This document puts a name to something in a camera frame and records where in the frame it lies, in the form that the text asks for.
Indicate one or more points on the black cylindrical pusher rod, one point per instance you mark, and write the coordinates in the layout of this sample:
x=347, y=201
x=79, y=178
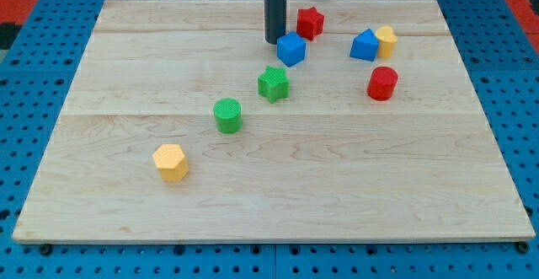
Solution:
x=274, y=20

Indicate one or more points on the red star block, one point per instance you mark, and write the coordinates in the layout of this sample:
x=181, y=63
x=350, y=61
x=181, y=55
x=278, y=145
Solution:
x=309, y=23

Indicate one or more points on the green star block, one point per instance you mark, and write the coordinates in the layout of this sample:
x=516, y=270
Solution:
x=273, y=84

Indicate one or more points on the blue cube block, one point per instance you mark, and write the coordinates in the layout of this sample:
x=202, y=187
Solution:
x=291, y=49

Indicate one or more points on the blue triangle block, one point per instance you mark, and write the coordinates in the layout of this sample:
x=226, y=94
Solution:
x=365, y=46

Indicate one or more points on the yellow heart block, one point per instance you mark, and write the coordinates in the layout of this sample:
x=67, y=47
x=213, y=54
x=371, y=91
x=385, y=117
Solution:
x=387, y=41

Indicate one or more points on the green cylinder block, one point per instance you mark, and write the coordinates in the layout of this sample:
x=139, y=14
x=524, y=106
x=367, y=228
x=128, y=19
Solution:
x=227, y=114

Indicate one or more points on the red cylinder block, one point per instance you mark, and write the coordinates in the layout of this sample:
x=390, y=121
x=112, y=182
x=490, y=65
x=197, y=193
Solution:
x=382, y=83

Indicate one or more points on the light wooden board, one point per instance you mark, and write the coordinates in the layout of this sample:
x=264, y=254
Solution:
x=329, y=164

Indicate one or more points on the yellow hexagon block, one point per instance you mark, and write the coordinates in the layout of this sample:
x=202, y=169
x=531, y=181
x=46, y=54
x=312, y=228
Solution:
x=171, y=162

